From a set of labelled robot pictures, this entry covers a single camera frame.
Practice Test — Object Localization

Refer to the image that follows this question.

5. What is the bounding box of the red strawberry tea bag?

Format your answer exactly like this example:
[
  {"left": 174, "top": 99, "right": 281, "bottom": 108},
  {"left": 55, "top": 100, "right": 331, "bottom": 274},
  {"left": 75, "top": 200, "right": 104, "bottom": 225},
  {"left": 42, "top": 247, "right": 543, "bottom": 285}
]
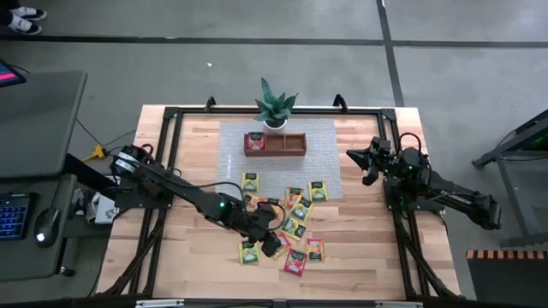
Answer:
[
  {"left": 246, "top": 131, "right": 267, "bottom": 151},
  {"left": 283, "top": 248, "right": 309, "bottom": 277}
]

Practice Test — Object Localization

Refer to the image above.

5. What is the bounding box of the black floor cable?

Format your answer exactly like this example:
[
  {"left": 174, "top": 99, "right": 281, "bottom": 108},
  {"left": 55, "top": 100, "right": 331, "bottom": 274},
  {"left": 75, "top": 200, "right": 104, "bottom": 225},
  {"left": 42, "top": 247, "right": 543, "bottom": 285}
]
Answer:
[{"left": 74, "top": 117, "right": 138, "bottom": 149}]

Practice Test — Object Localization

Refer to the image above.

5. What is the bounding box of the black aluminium table frame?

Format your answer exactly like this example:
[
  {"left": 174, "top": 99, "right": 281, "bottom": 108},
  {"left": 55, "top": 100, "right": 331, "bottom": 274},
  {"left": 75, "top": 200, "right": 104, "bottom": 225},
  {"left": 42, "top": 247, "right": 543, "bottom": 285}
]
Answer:
[{"left": 96, "top": 104, "right": 462, "bottom": 300}]

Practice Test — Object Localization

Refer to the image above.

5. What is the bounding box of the white printed cardboard box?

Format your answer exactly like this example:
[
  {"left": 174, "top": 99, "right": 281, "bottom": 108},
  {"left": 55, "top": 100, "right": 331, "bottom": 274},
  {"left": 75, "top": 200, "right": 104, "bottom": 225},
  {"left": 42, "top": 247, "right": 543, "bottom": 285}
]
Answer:
[{"left": 92, "top": 192, "right": 121, "bottom": 226}]

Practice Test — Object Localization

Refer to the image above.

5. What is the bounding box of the black backlit keyboard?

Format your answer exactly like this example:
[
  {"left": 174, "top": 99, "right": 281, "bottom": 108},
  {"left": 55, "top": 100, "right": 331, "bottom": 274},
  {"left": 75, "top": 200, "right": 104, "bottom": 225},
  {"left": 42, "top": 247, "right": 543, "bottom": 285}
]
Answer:
[{"left": 0, "top": 192, "right": 32, "bottom": 241}]

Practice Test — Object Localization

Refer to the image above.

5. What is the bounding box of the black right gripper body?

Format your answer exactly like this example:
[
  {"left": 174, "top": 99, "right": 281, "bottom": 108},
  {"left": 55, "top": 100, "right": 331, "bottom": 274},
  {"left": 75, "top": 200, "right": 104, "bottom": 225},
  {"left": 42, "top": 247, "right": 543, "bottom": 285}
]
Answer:
[{"left": 377, "top": 149, "right": 402, "bottom": 177}]

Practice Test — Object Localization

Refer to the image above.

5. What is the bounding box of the black computer mouse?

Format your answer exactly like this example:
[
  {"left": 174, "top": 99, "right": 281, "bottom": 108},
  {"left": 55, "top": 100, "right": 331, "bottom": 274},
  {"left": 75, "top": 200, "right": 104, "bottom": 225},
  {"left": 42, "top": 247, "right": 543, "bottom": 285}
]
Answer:
[{"left": 33, "top": 207, "right": 62, "bottom": 248}]

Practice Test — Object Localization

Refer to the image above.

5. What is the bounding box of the black equipment stand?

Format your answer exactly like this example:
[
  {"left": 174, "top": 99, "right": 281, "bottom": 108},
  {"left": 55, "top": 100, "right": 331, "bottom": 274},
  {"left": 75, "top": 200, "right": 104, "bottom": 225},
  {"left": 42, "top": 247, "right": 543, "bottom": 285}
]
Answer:
[{"left": 472, "top": 109, "right": 548, "bottom": 250}]

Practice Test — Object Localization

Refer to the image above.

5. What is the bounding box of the green plant in white pot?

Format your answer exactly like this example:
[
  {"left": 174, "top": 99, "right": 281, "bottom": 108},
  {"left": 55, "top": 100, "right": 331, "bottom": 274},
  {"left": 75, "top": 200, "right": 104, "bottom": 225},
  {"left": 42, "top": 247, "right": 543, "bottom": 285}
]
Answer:
[{"left": 253, "top": 77, "right": 300, "bottom": 132}]

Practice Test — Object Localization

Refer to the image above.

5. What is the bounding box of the grey woven placemat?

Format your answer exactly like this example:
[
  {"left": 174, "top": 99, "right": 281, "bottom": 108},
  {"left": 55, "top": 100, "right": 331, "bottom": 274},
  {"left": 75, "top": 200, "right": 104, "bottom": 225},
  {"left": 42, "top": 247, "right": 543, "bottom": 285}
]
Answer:
[{"left": 215, "top": 117, "right": 345, "bottom": 201}]

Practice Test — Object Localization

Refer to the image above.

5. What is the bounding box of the person's white shoe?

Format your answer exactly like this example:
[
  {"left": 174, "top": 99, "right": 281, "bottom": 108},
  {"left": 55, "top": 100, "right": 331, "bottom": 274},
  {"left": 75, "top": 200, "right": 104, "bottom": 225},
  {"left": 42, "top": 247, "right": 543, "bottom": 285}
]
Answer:
[
  {"left": 7, "top": 15, "right": 43, "bottom": 36},
  {"left": 9, "top": 6, "right": 48, "bottom": 21}
]

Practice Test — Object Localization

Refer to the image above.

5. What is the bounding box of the white metal bracket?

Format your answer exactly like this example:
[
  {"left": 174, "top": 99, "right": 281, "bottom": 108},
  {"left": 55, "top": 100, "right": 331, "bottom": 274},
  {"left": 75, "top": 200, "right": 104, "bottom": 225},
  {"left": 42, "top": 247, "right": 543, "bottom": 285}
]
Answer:
[
  {"left": 135, "top": 299, "right": 185, "bottom": 308},
  {"left": 375, "top": 300, "right": 424, "bottom": 308}
]

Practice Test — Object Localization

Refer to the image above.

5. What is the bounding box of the flat display screen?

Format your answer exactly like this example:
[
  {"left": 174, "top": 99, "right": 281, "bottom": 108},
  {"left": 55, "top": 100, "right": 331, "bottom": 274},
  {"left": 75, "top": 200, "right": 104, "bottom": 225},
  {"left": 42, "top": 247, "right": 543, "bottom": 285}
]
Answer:
[{"left": 0, "top": 58, "right": 27, "bottom": 89}]

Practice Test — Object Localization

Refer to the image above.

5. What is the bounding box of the yellow cable connector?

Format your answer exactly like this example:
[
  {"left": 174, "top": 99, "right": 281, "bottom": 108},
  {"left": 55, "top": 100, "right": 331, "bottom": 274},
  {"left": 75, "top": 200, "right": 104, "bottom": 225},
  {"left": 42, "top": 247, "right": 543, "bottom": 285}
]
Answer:
[{"left": 83, "top": 144, "right": 108, "bottom": 163}]

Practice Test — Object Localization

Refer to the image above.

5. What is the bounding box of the dark grey desk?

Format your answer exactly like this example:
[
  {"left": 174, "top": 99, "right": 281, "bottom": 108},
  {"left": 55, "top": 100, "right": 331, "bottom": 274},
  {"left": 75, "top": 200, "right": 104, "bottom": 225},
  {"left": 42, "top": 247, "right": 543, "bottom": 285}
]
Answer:
[{"left": 0, "top": 173, "right": 78, "bottom": 283}]

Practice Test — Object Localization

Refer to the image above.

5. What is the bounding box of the brown wooden compartment tray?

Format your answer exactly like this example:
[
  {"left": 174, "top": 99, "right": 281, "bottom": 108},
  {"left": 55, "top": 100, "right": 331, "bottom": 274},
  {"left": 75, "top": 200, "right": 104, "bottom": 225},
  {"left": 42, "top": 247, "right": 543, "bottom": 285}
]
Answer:
[{"left": 243, "top": 131, "right": 308, "bottom": 158}]

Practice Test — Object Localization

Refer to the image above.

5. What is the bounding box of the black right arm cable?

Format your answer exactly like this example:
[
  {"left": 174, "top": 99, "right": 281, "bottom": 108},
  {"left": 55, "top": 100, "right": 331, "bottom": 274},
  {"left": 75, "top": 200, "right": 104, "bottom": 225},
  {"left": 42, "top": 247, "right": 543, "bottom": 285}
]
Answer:
[{"left": 399, "top": 132, "right": 427, "bottom": 157}]

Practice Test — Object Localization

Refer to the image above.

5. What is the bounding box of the black box with striped edge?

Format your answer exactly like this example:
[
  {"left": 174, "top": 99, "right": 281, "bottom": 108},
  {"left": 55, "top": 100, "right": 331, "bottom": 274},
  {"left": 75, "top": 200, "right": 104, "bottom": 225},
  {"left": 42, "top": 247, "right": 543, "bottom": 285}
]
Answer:
[{"left": 465, "top": 249, "right": 548, "bottom": 308}]

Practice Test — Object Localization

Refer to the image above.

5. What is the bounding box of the dark foil packet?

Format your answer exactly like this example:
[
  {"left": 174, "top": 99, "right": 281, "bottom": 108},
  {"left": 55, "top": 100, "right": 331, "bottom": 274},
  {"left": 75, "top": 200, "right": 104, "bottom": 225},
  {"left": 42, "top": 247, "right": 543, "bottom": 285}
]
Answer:
[{"left": 305, "top": 237, "right": 325, "bottom": 263}]

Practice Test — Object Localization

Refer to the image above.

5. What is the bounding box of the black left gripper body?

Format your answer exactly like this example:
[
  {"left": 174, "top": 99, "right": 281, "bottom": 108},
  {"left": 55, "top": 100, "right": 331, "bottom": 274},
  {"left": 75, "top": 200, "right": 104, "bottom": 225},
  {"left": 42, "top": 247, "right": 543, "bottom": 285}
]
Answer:
[{"left": 245, "top": 204, "right": 282, "bottom": 241}]

